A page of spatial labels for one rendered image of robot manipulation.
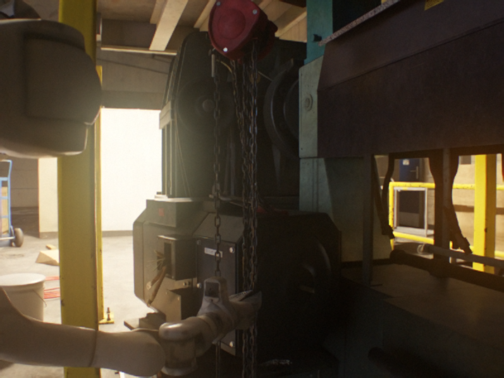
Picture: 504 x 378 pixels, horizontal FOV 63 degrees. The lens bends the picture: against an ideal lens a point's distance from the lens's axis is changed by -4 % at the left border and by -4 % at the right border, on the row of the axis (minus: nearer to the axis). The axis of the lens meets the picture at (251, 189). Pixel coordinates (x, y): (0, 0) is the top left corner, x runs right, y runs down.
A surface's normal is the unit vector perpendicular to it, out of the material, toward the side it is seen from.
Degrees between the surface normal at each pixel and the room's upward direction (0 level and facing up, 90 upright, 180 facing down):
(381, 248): 72
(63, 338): 55
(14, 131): 108
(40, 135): 98
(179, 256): 90
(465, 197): 78
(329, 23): 90
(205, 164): 90
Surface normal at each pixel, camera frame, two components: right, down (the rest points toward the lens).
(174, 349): 0.03, 0.04
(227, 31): -0.44, 0.19
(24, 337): 0.66, -0.20
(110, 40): 0.33, 0.03
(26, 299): 0.76, 0.07
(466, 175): -0.90, -0.20
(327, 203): -0.95, 0.01
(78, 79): 0.96, 0.00
